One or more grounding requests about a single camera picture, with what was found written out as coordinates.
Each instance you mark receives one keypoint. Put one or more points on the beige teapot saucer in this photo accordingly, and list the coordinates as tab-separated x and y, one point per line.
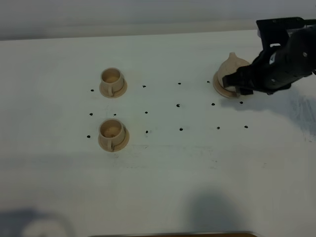
229	93

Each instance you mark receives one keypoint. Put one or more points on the beige teacup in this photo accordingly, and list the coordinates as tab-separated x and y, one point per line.
112	82
111	134

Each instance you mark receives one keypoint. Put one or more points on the beige far cup saucer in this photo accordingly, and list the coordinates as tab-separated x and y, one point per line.
116	94

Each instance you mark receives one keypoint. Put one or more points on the beige ceramic teapot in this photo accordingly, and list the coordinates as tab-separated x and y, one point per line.
230	66

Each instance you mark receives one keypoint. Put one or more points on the beige near cup saucer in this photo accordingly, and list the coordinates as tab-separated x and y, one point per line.
115	148

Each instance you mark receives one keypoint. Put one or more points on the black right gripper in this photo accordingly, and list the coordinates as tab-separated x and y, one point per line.
288	55

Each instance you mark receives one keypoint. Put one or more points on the beige cup saucer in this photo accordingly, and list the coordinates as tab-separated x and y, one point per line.
116	94
115	148

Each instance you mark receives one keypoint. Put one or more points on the beige near teacup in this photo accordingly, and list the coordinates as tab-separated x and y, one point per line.
111	134

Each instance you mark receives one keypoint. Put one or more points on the beige far teacup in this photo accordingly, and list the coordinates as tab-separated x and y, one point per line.
112	82

